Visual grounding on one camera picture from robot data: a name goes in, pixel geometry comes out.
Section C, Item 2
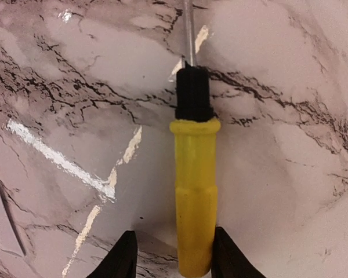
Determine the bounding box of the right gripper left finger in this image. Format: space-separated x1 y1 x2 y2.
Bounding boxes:
88 231 138 278

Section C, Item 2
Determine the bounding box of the white battery compartment cover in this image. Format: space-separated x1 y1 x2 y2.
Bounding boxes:
0 194 25 257

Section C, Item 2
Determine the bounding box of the yellow handled screwdriver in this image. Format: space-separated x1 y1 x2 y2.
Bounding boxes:
170 1 220 277

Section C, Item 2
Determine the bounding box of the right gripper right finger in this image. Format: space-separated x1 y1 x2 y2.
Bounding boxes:
211 226 266 278

